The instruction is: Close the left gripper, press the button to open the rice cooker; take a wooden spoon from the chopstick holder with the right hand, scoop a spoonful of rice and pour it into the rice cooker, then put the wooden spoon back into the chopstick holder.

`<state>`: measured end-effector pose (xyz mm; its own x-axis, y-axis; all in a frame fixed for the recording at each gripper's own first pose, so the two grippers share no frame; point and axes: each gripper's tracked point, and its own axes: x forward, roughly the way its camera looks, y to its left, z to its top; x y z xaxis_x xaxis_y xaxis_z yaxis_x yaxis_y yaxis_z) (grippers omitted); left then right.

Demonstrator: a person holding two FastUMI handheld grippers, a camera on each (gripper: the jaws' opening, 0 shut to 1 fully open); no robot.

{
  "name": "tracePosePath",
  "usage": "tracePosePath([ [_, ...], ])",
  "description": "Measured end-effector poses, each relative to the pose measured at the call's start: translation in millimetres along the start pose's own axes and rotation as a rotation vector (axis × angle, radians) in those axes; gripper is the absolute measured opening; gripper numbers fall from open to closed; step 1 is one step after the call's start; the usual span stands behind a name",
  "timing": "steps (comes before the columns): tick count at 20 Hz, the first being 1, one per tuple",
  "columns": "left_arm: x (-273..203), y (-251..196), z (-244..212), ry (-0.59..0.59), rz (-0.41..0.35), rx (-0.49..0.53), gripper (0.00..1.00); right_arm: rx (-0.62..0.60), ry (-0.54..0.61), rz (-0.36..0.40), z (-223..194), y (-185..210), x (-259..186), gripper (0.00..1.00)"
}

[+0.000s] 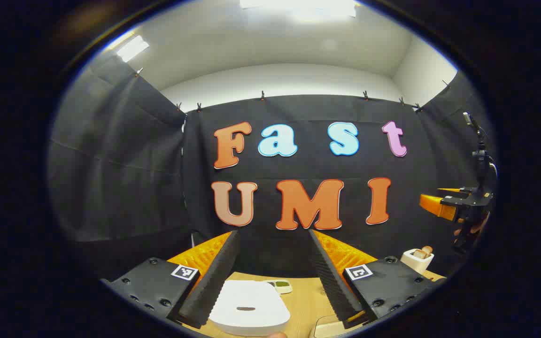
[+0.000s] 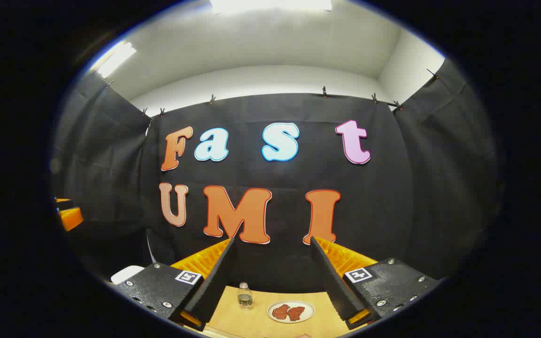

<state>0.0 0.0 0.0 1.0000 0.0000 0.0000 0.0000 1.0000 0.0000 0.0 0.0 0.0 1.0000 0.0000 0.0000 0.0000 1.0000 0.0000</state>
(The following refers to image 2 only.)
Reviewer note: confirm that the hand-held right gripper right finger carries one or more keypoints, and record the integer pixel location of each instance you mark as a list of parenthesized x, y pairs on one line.
[(334, 277)]

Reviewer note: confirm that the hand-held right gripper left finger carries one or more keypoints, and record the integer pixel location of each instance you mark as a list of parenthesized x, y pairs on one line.
[(216, 277)]

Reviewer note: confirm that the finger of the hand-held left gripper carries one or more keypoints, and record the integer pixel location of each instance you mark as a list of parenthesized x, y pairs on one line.
[(71, 218)]

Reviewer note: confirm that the white rice cooker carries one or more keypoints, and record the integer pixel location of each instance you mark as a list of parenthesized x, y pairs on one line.
[(127, 273)]

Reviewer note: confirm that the clear plastic water bottle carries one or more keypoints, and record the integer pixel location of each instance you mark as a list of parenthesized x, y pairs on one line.
[(244, 298)]

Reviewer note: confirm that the white round plate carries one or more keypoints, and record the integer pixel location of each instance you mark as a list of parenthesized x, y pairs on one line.
[(308, 311)]

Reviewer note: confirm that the red meat slice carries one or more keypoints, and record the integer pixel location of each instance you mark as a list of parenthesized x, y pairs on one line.
[(296, 313), (280, 311)]

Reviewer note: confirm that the black backdrop cloth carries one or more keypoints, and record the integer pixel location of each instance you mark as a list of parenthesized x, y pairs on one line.
[(392, 211)]

